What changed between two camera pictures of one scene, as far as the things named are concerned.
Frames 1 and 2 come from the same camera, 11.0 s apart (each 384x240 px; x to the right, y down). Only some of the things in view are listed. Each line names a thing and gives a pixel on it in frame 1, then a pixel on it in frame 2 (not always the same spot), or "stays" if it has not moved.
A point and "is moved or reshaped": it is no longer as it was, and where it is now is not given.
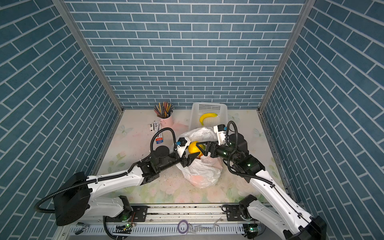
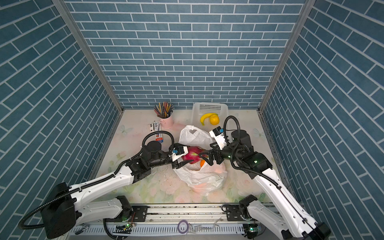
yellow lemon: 192,148 -> 214,119
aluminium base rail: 203,222 stays
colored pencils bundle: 164,110 stays
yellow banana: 206,115 stays
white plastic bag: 203,172 is moved or reshaped
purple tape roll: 186,229 stays
